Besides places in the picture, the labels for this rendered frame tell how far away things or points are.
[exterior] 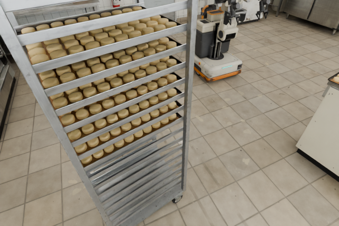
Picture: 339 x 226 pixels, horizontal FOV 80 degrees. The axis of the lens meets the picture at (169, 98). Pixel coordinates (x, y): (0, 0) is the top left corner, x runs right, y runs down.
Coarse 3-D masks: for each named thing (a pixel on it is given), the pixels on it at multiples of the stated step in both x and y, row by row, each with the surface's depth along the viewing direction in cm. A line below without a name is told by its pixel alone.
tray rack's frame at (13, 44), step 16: (0, 16) 48; (0, 32) 50; (16, 48) 53; (32, 80) 59; (48, 112) 67; (64, 144) 78; (80, 176) 91; (96, 192) 169; (112, 192) 169; (128, 192) 169; (160, 192) 168; (176, 192) 168; (112, 208) 159; (144, 208) 159; (112, 224) 150; (128, 224) 150
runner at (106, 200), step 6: (180, 156) 142; (168, 162) 137; (156, 168) 136; (150, 174) 131; (138, 180) 127; (126, 186) 127; (132, 186) 126; (120, 192) 122; (108, 198) 119; (102, 204) 118
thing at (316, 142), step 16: (336, 96) 161; (320, 112) 176; (336, 112) 165; (320, 128) 181; (336, 128) 170; (304, 144) 200; (320, 144) 186; (336, 144) 174; (320, 160) 192; (336, 160) 179; (336, 176) 188
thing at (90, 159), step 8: (168, 120) 121; (152, 128) 116; (136, 136) 110; (112, 144) 105; (120, 144) 105; (128, 144) 107; (96, 152) 101; (104, 152) 103; (112, 152) 103; (88, 160) 98; (96, 160) 100
